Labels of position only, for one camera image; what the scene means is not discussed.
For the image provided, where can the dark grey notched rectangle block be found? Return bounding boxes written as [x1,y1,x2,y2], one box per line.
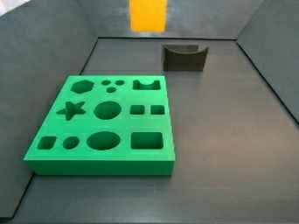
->
[162,45,209,72]

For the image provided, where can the green shape sorter board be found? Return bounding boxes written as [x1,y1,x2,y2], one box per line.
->
[22,75,175,176]

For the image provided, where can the yellow panel on back wall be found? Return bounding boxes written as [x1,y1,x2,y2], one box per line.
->
[128,0,166,32]

